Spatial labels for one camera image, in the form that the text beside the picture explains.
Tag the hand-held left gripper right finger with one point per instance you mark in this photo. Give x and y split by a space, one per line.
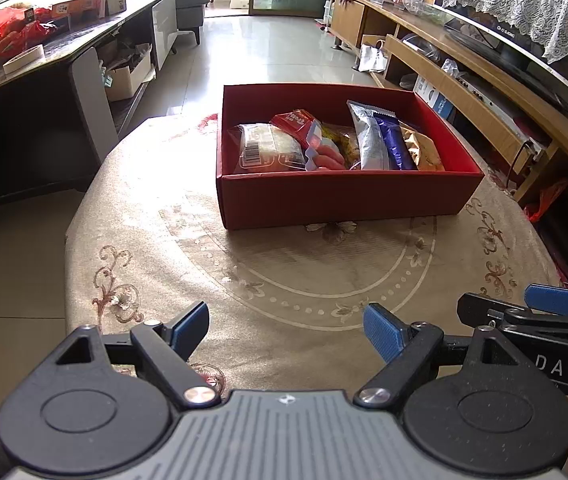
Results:
381 332

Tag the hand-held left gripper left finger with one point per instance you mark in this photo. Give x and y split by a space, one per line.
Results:
191 327

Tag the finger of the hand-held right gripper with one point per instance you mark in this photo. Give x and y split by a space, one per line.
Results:
481 310
559 300

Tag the red cardboard box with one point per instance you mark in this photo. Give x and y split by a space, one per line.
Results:
344 200

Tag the dark blue wafer packet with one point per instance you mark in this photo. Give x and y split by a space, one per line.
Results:
396 145

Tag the silver snack packet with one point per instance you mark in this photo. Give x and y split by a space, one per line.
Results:
369 145

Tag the clear white bread packet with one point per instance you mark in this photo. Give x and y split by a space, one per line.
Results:
264 147

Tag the red yellow snack packet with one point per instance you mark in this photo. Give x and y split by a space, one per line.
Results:
291 122

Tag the orange plastic bag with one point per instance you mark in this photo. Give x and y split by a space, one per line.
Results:
546 205

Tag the beige embroidered tablecloth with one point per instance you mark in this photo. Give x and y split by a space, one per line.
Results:
264 260

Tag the brown snack packet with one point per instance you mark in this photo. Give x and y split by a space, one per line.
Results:
424 152

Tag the clear pink sausage packet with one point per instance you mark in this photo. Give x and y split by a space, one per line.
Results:
324 157

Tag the yellow orange snack packet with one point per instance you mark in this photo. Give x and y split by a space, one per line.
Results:
346 145

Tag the black television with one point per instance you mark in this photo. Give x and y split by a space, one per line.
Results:
519 55

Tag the white storage box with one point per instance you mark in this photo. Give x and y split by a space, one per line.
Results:
124 82

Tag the black grey coffee table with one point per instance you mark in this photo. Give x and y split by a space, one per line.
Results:
24 130

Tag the white paper bag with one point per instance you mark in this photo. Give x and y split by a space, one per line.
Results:
371 57

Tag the wooden TV cabinet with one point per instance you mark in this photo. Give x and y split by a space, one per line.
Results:
354 20

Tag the beige tape roll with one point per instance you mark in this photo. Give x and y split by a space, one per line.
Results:
24 60

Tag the grey sofa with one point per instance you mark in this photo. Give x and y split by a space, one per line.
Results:
191 7

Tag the orange printed carton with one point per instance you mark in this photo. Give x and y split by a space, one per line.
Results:
79 7

